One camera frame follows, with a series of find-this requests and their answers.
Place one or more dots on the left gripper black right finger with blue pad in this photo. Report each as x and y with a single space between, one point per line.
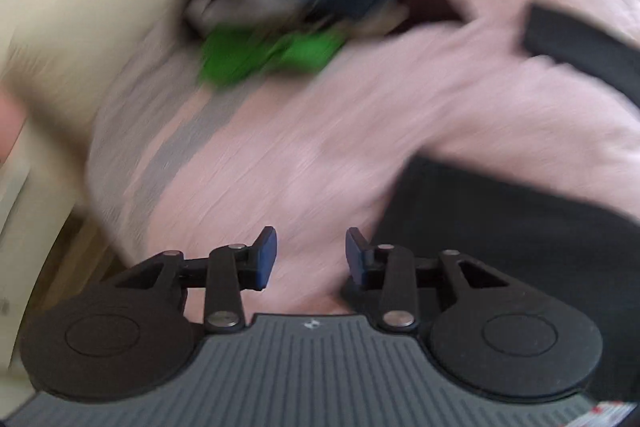
485 330

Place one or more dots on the pink grey duvet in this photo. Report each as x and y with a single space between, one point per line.
177 166

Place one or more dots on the green garment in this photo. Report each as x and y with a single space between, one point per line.
232 54

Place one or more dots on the grey garment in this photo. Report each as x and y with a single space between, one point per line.
197 18

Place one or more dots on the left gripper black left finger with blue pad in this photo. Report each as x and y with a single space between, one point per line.
137 330

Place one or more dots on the black garment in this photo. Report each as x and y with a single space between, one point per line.
583 255

